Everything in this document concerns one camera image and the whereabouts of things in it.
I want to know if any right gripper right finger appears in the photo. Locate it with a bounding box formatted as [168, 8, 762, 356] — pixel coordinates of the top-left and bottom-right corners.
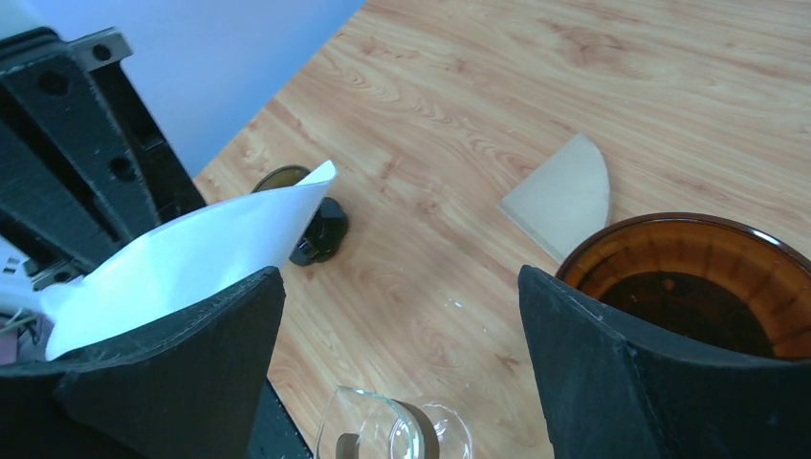
[517, 265, 810, 458]

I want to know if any brown paper coffee filter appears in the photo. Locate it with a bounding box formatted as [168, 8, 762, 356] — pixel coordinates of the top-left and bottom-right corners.
[499, 133, 611, 263]

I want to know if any olive plastic coffee dripper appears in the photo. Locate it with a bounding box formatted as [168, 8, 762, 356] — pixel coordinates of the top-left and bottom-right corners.
[252, 164, 349, 267]

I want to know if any brown plastic coffee dripper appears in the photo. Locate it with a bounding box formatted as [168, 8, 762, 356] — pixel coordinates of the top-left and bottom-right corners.
[556, 212, 810, 361]

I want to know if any clear glass beaker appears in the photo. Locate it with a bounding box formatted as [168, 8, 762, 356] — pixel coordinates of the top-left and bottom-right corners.
[313, 385, 474, 459]

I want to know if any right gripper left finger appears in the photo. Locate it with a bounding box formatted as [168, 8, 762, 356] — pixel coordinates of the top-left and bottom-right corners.
[1, 268, 285, 458]

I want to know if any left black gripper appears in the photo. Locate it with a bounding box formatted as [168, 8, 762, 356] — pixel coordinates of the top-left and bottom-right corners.
[1, 28, 206, 273]

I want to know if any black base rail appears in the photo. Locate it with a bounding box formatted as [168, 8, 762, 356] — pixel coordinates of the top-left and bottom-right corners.
[247, 380, 313, 459]

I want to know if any white paper coffee filter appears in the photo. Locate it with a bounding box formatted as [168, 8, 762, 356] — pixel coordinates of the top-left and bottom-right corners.
[39, 161, 338, 361]

